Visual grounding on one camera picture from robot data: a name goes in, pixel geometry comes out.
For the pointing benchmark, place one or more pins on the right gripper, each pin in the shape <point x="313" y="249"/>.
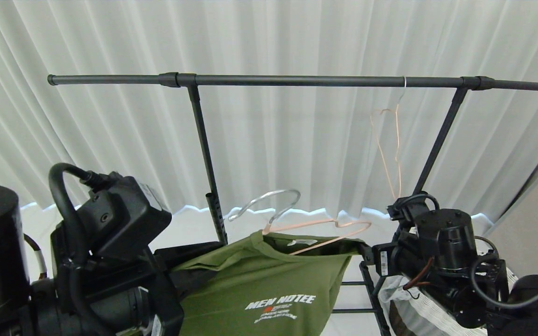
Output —
<point x="399" y="261"/>

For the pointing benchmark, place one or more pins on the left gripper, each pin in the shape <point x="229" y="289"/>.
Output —
<point x="110" y="308"/>

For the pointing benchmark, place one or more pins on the pale grey shorts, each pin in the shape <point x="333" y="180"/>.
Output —
<point x="390" y="289"/>

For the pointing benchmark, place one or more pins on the green printed t-shirt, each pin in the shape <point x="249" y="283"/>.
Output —
<point x="259" y="280"/>

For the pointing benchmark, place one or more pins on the pink clothes hanger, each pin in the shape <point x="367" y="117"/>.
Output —
<point x="297" y="225"/>
<point x="397" y="140"/>

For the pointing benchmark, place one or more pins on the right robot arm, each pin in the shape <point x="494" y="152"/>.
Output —
<point x="446" y="238"/>

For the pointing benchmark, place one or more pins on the white laundry basket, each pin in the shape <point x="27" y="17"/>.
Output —
<point x="418" y="317"/>

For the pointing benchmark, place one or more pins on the black clothes rack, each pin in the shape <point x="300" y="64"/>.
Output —
<point x="297" y="80"/>

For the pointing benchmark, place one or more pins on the white curtain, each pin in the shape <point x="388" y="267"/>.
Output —
<point x="273" y="37"/>

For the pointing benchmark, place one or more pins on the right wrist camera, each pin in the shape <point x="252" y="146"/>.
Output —
<point x="402" y="210"/>

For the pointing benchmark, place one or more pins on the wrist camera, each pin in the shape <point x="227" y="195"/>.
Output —
<point x="402" y="210"/>
<point x="119" y="214"/>

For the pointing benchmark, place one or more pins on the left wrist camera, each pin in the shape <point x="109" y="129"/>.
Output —
<point x="119" y="214"/>

